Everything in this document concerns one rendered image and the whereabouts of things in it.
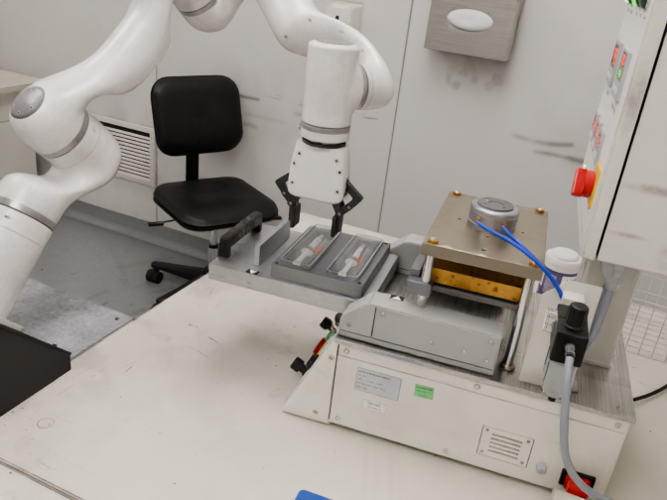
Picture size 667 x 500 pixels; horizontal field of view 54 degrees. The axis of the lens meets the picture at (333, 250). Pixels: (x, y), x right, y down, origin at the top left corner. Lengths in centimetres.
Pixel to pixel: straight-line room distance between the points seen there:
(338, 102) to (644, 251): 50
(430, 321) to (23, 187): 74
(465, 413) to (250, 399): 38
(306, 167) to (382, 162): 170
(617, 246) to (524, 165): 174
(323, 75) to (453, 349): 47
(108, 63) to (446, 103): 164
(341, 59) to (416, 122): 168
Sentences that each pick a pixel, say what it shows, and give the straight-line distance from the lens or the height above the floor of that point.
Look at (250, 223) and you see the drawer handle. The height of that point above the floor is 101.
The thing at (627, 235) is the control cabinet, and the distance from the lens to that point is 95.
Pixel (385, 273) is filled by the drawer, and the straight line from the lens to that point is 120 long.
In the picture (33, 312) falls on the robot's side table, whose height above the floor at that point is 75.
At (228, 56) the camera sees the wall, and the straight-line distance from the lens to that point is 308.
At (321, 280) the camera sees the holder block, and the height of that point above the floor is 99.
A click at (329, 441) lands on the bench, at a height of 75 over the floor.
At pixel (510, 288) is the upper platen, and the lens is 105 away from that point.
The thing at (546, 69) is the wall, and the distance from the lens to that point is 260.
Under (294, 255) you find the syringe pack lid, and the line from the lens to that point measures 115.
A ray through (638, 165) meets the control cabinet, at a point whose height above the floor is 129.
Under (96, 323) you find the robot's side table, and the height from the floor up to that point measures 75.
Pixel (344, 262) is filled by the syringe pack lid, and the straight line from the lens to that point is 114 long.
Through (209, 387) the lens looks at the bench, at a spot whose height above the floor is 75.
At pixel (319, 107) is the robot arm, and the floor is 126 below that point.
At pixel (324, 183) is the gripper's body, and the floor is 113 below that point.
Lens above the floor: 149
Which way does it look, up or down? 24 degrees down
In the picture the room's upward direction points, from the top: 7 degrees clockwise
